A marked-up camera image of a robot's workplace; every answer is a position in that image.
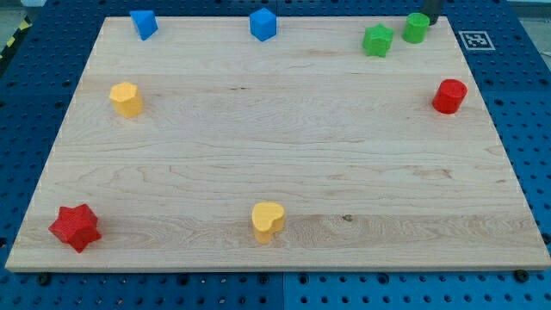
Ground red star block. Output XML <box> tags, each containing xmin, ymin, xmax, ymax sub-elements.
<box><xmin>48</xmin><ymin>204</ymin><xmax>102</xmax><ymax>253</ymax></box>

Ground black bolt right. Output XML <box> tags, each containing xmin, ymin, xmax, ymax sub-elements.
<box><xmin>513</xmin><ymin>270</ymin><xmax>530</xmax><ymax>283</ymax></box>

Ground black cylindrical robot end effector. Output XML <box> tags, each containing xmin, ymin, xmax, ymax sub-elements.
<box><xmin>420</xmin><ymin>0</ymin><xmax>445</xmax><ymax>26</ymax></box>

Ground black bolt left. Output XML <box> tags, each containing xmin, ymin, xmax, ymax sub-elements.
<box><xmin>36</xmin><ymin>272</ymin><xmax>52</xmax><ymax>287</ymax></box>

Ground yellow heart block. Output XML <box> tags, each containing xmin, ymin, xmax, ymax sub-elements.
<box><xmin>251</xmin><ymin>201</ymin><xmax>285</xmax><ymax>245</ymax></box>

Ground green star block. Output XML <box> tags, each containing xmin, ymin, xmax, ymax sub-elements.
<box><xmin>362</xmin><ymin>23</ymin><xmax>394</xmax><ymax>58</ymax></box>

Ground light wooden board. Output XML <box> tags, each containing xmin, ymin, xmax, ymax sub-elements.
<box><xmin>6</xmin><ymin>16</ymin><xmax>550</xmax><ymax>273</ymax></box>

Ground yellow hexagon block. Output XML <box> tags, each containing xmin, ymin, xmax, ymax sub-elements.
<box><xmin>109</xmin><ymin>82</ymin><xmax>144</xmax><ymax>118</ymax></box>

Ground white fiducial marker tag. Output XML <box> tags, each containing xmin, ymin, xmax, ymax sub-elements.
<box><xmin>459</xmin><ymin>30</ymin><xmax>495</xmax><ymax>51</ymax></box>

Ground red cylinder block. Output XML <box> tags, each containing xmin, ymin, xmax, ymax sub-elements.
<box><xmin>431</xmin><ymin>79</ymin><xmax>467</xmax><ymax>115</ymax></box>

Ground yellow black hazard tape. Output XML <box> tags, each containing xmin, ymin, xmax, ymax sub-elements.
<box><xmin>1</xmin><ymin>15</ymin><xmax>33</xmax><ymax>61</ymax></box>

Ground green cylinder block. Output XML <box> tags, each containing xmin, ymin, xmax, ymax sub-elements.
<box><xmin>402</xmin><ymin>12</ymin><xmax>430</xmax><ymax>44</ymax></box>

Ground blue cube block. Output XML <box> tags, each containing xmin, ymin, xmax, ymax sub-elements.
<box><xmin>249</xmin><ymin>8</ymin><xmax>277</xmax><ymax>41</ymax></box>

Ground black bolt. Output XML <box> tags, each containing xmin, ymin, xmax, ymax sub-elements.
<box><xmin>36</xmin><ymin>272</ymin><xmax>52</xmax><ymax>287</ymax></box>
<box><xmin>513</xmin><ymin>270</ymin><xmax>530</xmax><ymax>283</ymax></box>

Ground blue triangular prism block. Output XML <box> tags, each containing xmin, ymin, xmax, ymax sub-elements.
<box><xmin>129</xmin><ymin>10</ymin><xmax>158</xmax><ymax>40</ymax></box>

